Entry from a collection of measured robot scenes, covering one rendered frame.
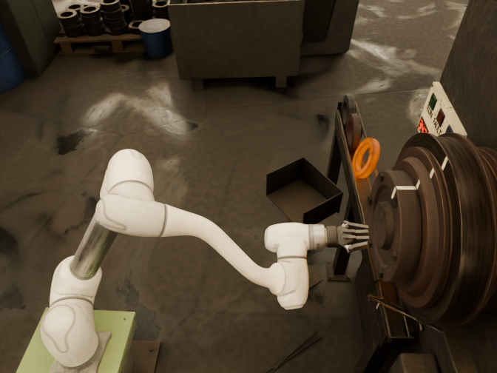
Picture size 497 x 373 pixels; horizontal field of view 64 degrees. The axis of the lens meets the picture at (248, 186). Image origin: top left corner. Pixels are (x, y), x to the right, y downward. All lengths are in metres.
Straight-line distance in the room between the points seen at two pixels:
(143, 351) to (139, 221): 1.07
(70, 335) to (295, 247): 0.82
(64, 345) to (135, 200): 0.63
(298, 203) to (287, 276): 0.52
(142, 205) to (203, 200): 1.46
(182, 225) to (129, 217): 0.16
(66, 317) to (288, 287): 0.77
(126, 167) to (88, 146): 1.98
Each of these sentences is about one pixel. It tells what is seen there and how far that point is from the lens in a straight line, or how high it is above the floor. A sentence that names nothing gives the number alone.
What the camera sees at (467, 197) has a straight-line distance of 0.91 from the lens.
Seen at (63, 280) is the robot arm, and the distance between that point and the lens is 1.64.
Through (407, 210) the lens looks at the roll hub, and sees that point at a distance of 0.95.
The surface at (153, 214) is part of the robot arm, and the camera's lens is 1.15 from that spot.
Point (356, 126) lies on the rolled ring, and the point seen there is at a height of 0.76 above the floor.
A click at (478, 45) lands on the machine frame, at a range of 1.21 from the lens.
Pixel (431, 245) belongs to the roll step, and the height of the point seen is 1.22.
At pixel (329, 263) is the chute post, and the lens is 2.29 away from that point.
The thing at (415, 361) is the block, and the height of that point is 0.80.
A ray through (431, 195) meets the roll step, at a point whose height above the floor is 1.28.
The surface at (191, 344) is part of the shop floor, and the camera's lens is 2.10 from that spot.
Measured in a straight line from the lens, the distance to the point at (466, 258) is 0.90.
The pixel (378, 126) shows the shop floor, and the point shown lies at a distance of 3.24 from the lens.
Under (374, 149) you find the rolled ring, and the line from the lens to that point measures 1.79.
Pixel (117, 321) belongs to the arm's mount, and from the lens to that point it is 1.80.
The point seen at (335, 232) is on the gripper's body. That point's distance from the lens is 1.39.
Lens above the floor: 1.92
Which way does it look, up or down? 47 degrees down
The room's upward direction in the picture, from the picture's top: 2 degrees counter-clockwise
